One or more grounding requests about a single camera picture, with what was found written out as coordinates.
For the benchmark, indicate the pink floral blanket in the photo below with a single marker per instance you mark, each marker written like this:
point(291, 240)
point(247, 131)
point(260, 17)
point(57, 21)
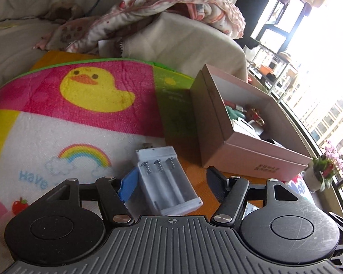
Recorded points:
point(83, 34)

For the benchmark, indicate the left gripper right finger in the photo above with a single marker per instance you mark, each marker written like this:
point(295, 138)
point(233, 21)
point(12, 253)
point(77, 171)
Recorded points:
point(231, 193)

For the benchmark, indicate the potted pink flower plant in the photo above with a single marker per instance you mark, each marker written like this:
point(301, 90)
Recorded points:
point(320, 172)

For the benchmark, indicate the brown animal figurine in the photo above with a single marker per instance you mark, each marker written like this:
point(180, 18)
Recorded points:
point(254, 115)

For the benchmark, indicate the colourful duck blanket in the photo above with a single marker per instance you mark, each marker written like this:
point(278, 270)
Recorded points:
point(85, 120)

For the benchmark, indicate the teal green toy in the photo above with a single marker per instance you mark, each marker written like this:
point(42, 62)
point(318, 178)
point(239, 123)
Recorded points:
point(234, 114)

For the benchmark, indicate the white product box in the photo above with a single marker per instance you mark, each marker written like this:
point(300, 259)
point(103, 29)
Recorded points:
point(241, 126)

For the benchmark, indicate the beige covered sofa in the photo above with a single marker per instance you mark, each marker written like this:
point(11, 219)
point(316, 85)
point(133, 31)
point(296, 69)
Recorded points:
point(182, 34)

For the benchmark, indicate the pink cardboard box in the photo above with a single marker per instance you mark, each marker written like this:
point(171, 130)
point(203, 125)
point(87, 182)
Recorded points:
point(279, 153)

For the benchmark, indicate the metal storage rack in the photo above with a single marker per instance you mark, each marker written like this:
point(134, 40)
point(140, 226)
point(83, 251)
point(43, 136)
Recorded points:
point(271, 64)

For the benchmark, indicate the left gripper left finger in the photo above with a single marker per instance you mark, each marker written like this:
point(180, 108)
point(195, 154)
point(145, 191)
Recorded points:
point(113, 193)

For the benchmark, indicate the white battery charger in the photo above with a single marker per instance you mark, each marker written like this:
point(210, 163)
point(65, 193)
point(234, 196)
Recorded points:
point(165, 185)

